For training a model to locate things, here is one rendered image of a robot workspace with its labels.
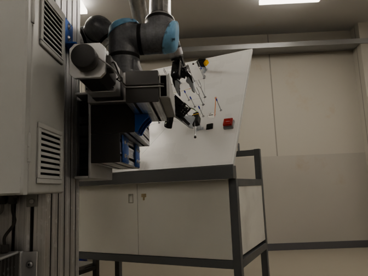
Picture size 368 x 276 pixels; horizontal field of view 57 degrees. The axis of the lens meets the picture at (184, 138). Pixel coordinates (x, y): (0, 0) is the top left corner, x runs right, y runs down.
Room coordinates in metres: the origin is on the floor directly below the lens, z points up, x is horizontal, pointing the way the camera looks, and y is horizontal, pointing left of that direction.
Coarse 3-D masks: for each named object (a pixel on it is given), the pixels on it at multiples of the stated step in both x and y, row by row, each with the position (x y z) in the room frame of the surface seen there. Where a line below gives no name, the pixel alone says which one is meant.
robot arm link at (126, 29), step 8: (112, 24) 1.17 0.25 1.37; (120, 24) 1.16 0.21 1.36; (128, 24) 1.17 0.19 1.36; (136, 24) 1.17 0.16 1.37; (112, 32) 1.17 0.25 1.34; (120, 32) 1.16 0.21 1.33; (128, 32) 1.16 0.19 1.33; (136, 32) 1.16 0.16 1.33; (112, 40) 1.17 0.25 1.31; (120, 40) 1.16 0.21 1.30; (128, 40) 1.16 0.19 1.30; (136, 40) 1.16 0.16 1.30; (112, 48) 1.17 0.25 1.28; (120, 48) 1.16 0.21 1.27; (128, 48) 1.17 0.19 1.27; (136, 48) 1.18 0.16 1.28
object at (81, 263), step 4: (96, 260) 2.61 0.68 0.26; (80, 264) 2.57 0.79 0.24; (84, 264) 2.56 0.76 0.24; (88, 264) 2.58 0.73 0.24; (92, 264) 2.62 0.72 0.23; (96, 264) 2.61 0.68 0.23; (80, 268) 2.51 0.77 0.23; (84, 268) 2.53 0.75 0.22; (88, 268) 2.53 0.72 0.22; (92, 268) 2.57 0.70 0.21; (96, 268) 2.61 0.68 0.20; (80, 272) 2.46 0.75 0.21; (84, 272) 2.50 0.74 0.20; (96, 272) 2.61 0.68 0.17
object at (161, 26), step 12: (156, 0) 1.20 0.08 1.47; (168, 0) 1.21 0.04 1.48; (156, 12) 1.17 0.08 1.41; (168, 12) 1.20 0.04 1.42; (144, 24) 1.17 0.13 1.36; (156, 24) 1.16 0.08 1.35; (168, 24) 1.15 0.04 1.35; (144, 36) 1.16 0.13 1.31; (156, 36) 1.15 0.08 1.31; (168, 36) 1.15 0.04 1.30; (144, 48) 1.18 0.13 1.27; (156, 48) 1.18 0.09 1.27; (168, 48) 1.18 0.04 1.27
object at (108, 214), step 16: (80, 192) 2.15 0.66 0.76; (96, 192) 2.09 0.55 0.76; (112, 192) 2.04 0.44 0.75; (128, 192) 1.99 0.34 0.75; (80, 208) 2.15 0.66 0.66; (96, 208) 2.09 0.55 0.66; (112, 208) 2.04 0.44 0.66; (128, 208) 1.99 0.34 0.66; (80, 224) 2.15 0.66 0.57; (96, 224) 2.09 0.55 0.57; (112, 224) 2.04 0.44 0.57; (128, 224) 1.99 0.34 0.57; (80, 240) 2.15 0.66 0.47; (96, 240) 2.09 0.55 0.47; (112, 240) 2.04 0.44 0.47; (128, 240) 2.00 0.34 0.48
